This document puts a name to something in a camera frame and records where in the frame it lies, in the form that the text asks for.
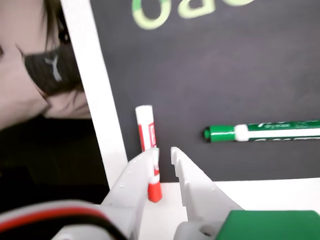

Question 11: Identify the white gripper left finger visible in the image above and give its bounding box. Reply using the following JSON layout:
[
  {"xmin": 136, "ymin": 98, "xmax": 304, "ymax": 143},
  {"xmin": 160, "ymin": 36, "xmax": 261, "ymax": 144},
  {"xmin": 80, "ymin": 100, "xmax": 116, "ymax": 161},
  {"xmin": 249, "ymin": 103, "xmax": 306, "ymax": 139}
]
[{"xmin": 99, "ymin": 147, "xmax": 160, "ymax": 240}]

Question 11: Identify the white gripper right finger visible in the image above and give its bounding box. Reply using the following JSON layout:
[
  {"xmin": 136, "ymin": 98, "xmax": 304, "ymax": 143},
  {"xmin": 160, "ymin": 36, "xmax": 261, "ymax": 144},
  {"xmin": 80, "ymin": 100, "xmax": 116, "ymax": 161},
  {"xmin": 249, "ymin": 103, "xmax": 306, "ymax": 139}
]
[{"xmin": 170, "ymin": 146, "xmax": 244, "ymax": 240}]

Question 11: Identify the red Expo marker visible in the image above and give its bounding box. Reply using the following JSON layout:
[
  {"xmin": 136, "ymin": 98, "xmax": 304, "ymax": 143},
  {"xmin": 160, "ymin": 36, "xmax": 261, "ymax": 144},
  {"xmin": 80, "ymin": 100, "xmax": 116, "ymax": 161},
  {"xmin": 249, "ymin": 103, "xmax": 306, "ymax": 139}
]
[{"xmin": 134, "ymin": 104, "xmax": 164, "ymax": 204}]

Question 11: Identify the green Expo marker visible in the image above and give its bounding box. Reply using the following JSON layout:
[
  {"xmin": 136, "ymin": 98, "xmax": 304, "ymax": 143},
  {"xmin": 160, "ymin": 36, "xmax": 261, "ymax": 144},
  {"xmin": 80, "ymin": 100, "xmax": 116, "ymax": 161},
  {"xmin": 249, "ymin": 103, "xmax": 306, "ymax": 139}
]
[{"xmin": 203, "ymin": 119, "xmax": 320, "ymax": 144}]

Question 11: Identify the dark grey WOWROBO mat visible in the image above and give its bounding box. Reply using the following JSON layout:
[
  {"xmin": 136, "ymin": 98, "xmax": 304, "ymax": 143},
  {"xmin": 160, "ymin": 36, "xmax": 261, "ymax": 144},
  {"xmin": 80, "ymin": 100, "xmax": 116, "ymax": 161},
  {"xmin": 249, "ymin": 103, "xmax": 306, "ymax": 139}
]
[{"xmin": 89, "ymin": 0, "xmax": 320, "ymax": 184}]

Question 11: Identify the person's foot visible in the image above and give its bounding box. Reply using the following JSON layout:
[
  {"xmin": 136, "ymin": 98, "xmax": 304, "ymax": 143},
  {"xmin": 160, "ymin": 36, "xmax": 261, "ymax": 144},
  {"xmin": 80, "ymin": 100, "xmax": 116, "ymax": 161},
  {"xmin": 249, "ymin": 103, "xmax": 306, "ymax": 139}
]
[{"xmin": 0, "ymin": 0, "xmax": 92, "ymax": 132}]

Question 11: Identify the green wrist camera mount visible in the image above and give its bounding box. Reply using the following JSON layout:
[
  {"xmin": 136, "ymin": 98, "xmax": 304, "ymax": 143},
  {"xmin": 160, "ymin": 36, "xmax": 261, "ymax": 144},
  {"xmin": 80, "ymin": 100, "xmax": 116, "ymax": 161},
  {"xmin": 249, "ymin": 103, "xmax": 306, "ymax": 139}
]
[{"xmin": 214, "ymin": 209, "xmax": 320, "ymax": 240}]

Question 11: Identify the red black servo wire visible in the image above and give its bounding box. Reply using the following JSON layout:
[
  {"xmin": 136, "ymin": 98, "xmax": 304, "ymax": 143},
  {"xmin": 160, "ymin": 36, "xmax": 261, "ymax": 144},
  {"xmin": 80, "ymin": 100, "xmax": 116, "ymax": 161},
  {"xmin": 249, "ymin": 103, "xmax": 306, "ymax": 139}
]
[{"xmin": 0, "ymin": 203, "xmax": 128, "ymax": 240}]

